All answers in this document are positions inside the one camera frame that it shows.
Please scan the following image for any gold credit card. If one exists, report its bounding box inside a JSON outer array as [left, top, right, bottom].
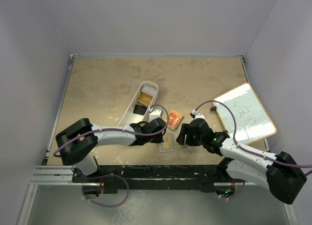
[[161, 133, 174, 151], [175, 143, 188, 150]]

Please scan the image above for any white oblong plastic tray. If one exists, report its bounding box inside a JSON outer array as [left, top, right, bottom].
[[118, 81, 159, 126]]

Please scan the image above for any white credit card stack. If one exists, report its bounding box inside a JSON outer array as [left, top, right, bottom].
[[141, 84, 157, 97]]

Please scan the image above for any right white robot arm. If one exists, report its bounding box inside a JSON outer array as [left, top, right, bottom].
[[176, 118, 307, 205]]

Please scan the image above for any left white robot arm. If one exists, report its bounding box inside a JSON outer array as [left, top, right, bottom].
[[53, 118, 168, 182]]

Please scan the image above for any black card in tray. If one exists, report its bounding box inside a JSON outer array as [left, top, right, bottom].
[[133, 104, 147, 116]]

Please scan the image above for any orange spiral notebook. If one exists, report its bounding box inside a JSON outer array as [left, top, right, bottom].
[[165, 109, 184, 131]]

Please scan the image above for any yellow framed whiteboard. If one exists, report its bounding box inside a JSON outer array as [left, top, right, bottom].
[[214, 82, 277, 144]]

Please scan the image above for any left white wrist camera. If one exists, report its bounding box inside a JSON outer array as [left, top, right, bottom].
[[148, 108, 163, 122]]

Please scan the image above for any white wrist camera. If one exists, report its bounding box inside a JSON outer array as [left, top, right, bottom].
[[190, 109, 205, 120], [148, 108, 163, 122]]

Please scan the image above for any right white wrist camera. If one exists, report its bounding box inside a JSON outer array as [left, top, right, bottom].
[[190, 109, 205, 120]]

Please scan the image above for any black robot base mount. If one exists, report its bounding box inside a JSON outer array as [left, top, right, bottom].
[[72, 155, 246, 194]]

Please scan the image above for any aluminium table frame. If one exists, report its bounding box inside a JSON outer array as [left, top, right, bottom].
[[17, 54, 300, 225]]

